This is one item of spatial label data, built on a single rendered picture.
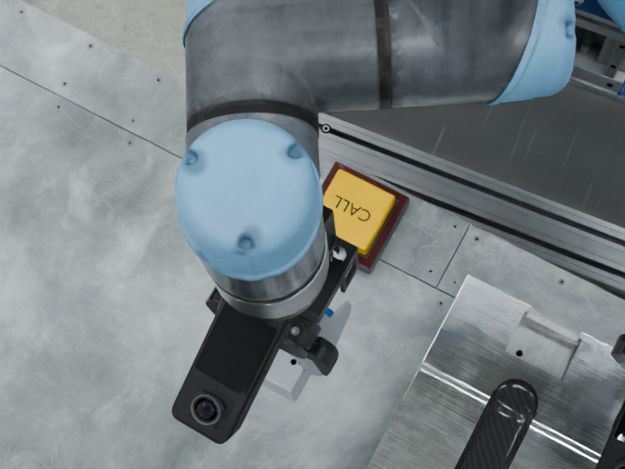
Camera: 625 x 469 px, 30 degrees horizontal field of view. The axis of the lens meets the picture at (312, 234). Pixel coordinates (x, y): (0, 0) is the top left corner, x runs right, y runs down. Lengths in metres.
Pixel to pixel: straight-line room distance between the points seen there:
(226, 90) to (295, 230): 0.09
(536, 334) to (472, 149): 0.78
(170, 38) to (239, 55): 1.47
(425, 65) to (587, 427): 0.43
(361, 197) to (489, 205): 0.66
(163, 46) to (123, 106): 0.93
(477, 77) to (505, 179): 1.11
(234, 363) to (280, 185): 0.21
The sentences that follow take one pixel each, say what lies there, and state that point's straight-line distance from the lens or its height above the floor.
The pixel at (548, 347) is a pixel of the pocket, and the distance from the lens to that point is 1.03.
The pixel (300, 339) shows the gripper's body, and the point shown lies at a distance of 0.80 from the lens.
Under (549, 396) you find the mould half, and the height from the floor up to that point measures 0.89.
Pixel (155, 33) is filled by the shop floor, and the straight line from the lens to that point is 2.12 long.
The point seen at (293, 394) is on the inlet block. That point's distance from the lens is 0.93.
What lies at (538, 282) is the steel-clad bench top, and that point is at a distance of 1.11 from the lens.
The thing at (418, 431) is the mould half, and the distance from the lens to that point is 0.98.
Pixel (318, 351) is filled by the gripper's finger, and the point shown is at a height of 1.06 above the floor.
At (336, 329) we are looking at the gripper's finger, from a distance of 0.89.
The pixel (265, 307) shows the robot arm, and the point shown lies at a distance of 0.70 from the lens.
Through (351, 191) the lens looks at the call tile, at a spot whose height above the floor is 0.84.
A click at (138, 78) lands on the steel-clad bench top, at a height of 0.80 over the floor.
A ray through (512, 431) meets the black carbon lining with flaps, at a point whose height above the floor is 0.88.
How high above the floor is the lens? 1.86
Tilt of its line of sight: 73 degrees down
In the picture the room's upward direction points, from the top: 10 degrees counter-clockwise
